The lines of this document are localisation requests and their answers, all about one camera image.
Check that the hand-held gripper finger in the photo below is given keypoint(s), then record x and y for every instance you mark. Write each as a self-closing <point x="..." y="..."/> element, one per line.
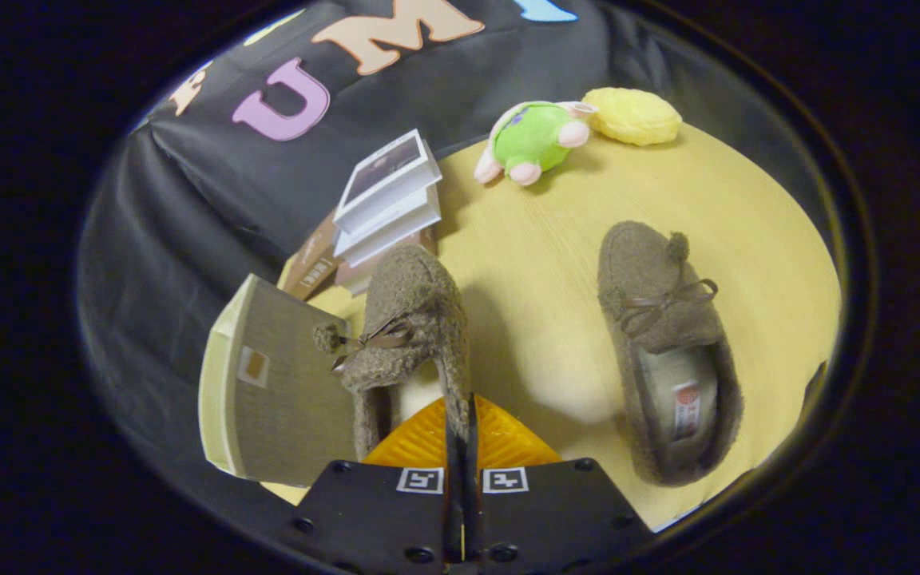
<point x="469" y="447"/>
<point x="454" y="447"/>

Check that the brown fuzzy shoe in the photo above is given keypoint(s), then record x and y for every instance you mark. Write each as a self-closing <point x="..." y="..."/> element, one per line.
<point x="644" y="263"/>
<point x="412" y="295"/>

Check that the grey fabric storage box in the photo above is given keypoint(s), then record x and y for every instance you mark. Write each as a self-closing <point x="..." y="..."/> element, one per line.
<point x="292" y="399"/>

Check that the brown flat book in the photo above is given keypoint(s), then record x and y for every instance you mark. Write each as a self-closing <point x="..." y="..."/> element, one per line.
<point x="312" y="267"/>

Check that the green and pink plush toy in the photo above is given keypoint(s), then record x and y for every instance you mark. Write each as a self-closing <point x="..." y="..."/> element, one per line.
<point x="536" y="136"/>

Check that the yellow plush toy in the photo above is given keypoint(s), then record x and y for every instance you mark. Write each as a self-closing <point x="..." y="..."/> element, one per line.
<point x="636" y="116"/>

